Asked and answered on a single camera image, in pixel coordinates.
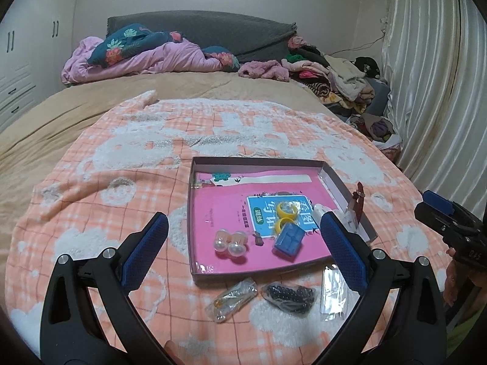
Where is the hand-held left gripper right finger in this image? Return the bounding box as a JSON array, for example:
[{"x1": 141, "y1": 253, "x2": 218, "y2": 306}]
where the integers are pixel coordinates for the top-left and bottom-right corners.
[{"x1": 316, "y1": 212, "x2": 447, "y2": 365}]

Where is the dark floral quilt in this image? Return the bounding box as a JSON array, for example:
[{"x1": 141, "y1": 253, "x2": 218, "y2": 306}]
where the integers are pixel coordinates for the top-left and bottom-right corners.
[{"x1": 87, "y1": 23, "x2": 240, "y2": 73}]

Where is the small clear bag white card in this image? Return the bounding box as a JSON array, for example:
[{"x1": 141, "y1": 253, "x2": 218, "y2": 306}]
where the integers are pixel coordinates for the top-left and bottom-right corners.
[{"x1": 340, "y1": 207, "x2": 360, "y2": 234}]

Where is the cream satin curtain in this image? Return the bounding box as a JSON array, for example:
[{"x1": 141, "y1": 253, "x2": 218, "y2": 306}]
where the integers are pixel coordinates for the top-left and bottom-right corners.
[{"x1": 380, "y1": 0, "x2": 487, "y2": 214}]

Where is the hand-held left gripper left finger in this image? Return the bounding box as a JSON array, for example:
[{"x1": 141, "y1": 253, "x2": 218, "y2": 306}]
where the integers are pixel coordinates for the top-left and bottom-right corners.
[{"x1": 39, "y1": 212, "x2": 179, "y2": 365}]

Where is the pearl hair tie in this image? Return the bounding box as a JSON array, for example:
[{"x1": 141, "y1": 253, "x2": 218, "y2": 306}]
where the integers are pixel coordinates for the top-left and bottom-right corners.
[
  {"x1": 227, "y1": 231, "x2": 249, "y2": 257},
  {"x1": 214, "y1": 230, "x2": 233, "y2": 255}
]

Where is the person's right hand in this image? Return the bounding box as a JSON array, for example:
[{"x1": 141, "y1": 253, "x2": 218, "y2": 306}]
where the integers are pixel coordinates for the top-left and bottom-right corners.
[{"x1": 444, "y1": 247, "x2": 481, "y2": 312}]

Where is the pink quilt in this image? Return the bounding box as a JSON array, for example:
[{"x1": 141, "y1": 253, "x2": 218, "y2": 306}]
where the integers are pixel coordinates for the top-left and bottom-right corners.
[{"x1": 62, "y1": 36, "x2": 240, "y2": 84}]

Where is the small blue jewelry box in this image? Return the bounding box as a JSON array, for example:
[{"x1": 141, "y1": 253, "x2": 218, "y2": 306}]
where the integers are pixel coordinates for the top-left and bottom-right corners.
[{"x1": 272, "y1": 224, "x2": 306, "y2": 262}]

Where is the yellow plastic ring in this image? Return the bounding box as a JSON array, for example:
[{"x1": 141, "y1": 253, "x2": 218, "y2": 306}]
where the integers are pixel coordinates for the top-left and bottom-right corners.
[
  {"x1": 276, "y1": 200, "x2": 298, "y2": 218},
  {"x1": 275, "y1": 216, "x2": 296, "y2": 237}
]

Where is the grey headboard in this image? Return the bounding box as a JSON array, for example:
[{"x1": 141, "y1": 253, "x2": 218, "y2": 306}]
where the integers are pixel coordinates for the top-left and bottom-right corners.
[{"x1": 107, "y1": 11, "x2": 297, "y2": 63}]

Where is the brown leather watch strap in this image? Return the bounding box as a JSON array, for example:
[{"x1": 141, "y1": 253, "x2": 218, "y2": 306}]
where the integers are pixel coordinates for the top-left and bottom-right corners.
[{"x1": 352, "y1": 182, "x2": 366, "y2": 232}]

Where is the beige bed sheet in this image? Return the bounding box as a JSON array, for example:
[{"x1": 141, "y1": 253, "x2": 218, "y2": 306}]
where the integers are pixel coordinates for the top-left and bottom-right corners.
[{"x1": 0, "y1": 70, "x2": 343, "y2": 244}]

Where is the orange plaid cloud blanket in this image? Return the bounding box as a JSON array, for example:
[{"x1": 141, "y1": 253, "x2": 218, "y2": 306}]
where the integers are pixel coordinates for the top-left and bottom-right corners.
[{"x1": 8, "y1": 90, "x2": 450, "y2": 365}]

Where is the clear bag with gold jewelry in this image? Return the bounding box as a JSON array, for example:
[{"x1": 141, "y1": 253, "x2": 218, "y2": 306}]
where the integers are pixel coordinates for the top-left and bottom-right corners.
[{"x1": 205, "y1": 277, "x2": 257, "y2": 324}]

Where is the shallow cardboard box pink lining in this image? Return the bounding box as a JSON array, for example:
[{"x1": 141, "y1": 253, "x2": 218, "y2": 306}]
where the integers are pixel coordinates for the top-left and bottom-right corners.
[{"x1": 187, "y1": 156, "x2": 378, "y2": 287}]

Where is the clear bag with black beads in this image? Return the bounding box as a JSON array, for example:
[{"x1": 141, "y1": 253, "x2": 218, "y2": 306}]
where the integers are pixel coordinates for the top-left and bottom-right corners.
[{"x1": 260, "y1": 282, "x2": 317, "y2": 314}]

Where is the white wardrobe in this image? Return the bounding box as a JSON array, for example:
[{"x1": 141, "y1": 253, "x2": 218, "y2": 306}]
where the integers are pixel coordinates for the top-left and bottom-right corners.
[{"x1": 0, "y1": 0, "x2": 82, "y2": 134}]

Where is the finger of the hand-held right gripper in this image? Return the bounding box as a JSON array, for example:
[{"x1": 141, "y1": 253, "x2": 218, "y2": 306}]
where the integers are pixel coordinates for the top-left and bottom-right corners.
[{"x1": 415, "y1": 189, "x2": 485, "y2": 238}]

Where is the pile of clothes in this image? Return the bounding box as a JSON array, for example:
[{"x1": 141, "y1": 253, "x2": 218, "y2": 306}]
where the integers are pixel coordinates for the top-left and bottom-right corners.
[{"x1": 283, "y1": 35, "x2": 402, "y2": 156}]

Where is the black cable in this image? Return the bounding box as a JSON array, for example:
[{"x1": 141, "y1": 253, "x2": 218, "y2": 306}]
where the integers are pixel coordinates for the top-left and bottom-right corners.
[{"x1": 335, "y1": 32, "x2": 385, "y2": 56}]

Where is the pink fluffy garment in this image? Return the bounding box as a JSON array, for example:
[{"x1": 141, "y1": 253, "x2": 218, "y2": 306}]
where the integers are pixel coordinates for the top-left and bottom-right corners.
[{"x1": 238, "y1": 60, "x2": 290, "y2": 82}]

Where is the clear bag with white earring card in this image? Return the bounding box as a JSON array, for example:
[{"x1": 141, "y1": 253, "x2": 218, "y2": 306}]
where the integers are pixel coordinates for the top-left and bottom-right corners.
[{"x1": 320, "y1": 264, "x2": 349, "y2": 322}]

